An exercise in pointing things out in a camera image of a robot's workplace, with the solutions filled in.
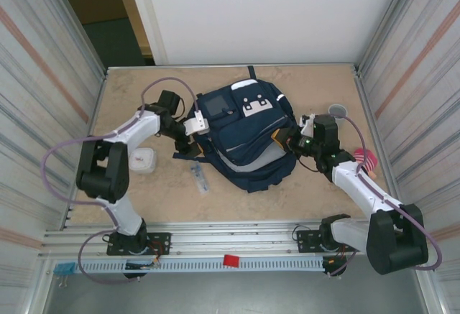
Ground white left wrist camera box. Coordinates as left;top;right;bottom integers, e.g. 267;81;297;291
183;111;211;137

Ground grey plastic cup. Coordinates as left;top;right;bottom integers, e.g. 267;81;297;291
327;103;349;125

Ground beige door frame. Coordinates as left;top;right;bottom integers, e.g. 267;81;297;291
109;0;154;58

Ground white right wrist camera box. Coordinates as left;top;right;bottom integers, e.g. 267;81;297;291
300;112;317;136

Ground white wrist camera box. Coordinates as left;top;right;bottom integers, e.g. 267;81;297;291
300;112;317;136
183;111;211;137

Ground pink striped soft doll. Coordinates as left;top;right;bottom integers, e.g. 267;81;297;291
354;147;378;180

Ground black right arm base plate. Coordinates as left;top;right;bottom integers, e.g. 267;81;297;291
295;229;362;254

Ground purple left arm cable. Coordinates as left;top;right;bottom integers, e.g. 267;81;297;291
42;76;201;285

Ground pale slotted cable duct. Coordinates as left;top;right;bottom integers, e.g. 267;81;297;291
77;258;324;274

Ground blue binder clip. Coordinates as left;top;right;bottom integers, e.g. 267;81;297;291
52;262;77;288

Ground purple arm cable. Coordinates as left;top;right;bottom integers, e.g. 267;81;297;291
337;114;443;277
42;76;201;285

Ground black cable connector block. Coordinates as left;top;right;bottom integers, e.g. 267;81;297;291
322;256;346;278
124;260;161;280

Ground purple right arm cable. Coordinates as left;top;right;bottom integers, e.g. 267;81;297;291
337;114;443;277

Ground aluminium mounting rails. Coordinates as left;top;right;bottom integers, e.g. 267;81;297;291
42;220;431;259

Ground navy blue student backpack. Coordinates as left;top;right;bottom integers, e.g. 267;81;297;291
172;65;300;195

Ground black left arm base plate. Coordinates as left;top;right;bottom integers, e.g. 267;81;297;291
106;232;173;257

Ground clear packet of blue pens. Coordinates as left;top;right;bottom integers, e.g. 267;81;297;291
190;161;211;195

